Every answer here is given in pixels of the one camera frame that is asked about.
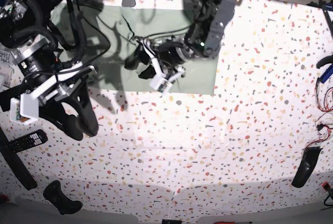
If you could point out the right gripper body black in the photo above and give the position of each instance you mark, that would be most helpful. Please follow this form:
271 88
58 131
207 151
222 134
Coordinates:
37 63

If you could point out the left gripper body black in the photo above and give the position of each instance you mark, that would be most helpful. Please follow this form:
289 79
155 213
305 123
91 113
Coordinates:
172 53

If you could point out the light green T-shirt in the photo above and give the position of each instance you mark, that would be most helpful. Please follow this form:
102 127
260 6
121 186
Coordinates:
120 25

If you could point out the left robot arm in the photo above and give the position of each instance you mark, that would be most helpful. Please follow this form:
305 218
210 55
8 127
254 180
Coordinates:
206 30

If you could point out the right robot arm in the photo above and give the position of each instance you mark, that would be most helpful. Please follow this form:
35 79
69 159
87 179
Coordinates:
26 22

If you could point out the black remote control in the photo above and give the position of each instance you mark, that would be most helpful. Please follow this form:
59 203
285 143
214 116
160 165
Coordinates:
28 141

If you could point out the small clear plastic container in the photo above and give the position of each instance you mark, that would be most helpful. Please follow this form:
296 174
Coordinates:
5 74

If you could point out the clear plastic parts box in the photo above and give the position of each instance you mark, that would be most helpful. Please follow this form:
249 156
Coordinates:
5 58

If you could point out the long black bar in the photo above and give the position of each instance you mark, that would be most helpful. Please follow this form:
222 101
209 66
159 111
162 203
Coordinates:
16 165

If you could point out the black game controller grip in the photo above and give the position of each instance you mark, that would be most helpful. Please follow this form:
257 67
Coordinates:
65 206

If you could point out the red object bottom left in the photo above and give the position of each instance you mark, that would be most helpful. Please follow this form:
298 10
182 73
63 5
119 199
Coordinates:
4 198

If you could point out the black small tool bottom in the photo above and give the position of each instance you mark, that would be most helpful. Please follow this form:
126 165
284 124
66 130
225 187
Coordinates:
169 221

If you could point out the blue plastic clamp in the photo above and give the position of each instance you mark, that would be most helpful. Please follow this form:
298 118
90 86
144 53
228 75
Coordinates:
327 74

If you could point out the black curved pad right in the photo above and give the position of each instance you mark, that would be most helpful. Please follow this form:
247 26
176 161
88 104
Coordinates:
307 166

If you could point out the red connector bottom right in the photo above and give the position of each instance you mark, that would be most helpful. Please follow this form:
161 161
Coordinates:
326 186

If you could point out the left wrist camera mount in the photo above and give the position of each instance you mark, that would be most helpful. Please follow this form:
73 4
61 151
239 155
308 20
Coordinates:
165 77

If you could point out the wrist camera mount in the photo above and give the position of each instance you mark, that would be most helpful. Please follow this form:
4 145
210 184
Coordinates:
165 77
25 109

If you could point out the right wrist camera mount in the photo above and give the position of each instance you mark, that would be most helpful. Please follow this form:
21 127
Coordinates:
25 109

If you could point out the black curved handle right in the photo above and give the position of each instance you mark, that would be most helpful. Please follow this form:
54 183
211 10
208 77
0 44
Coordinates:
324 61

